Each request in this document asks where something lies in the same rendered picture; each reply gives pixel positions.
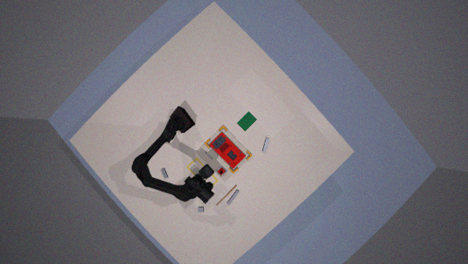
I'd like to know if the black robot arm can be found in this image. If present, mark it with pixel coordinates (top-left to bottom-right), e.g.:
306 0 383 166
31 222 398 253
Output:
132 114 214 204

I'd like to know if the green flat rectangle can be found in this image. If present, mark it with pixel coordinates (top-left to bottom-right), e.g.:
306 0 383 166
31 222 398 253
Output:
237 112 257 131

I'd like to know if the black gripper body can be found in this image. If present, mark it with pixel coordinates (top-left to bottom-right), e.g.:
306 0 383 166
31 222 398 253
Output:
193 164 214 184

